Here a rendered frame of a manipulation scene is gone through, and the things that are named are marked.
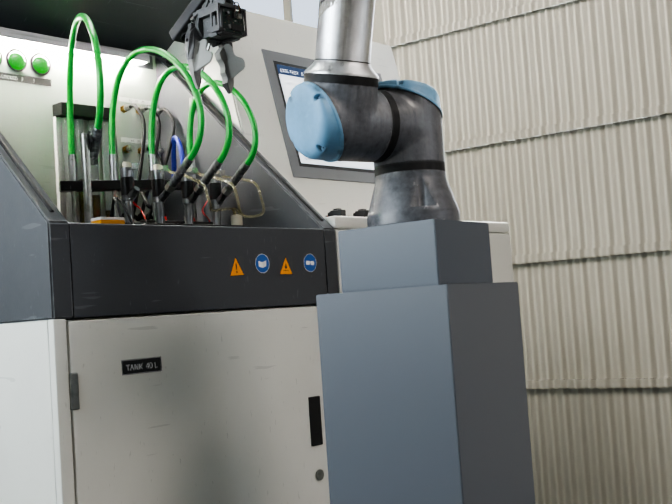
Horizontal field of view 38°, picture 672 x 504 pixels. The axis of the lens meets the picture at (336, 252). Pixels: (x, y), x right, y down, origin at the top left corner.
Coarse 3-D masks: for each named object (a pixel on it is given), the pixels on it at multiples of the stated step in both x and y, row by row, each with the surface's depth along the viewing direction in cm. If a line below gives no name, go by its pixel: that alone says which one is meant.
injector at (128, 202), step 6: (120, 168) 204; (126, 168) 203; (120, 174) 204; (126, 174) 203; (132, 174) 204; (120, 180) 204; (126, 180) 203; (132, 180) 204; (126, 186) 203; (132, 186) 204; (126, 192) 203; (132, 192) 202; (126, 198) 203; (132, 198) 203; (126, 204) 204; (132, 204) 204; (132, 210) 204; (126, 216) 203; (132, 216) 204
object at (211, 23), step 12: (216, 0) 183; (228, 0) 183; (204, 12) 182; (216, 12) 182; (228, 12) 181; (240, 12) 184; (204, 24) 184; (216, 24) 182; (228, 24) 182; (240, 24) 184; (204, 36) 184; (216, 36) 183; (228, 36) 186; (240, 36) 184
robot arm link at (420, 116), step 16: (400, 80) 156; (400, 96) 155; (416, 96) 155; (432, 96) 157; (400, 112) 153; (416, 112) 154; (432, 112) 156; (400, 128) 152; (416, 128) 154; (432, 128) 156; (400, 144) 154; (416, 144) 154; (432, 144) 156; (384, 160) 156; (400, 160) 155; (416, 160) 154; (432, 160) 155
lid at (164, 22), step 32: (0, 0) 213; (32, 0) 217; (64, 0) 221; (96, 0) 226; (128, 0) 230; (160, 0) 235; (32, 32) 225; (64, 32) 230; (96, 32) 235; (128, 32) 240; (160, 32) 245
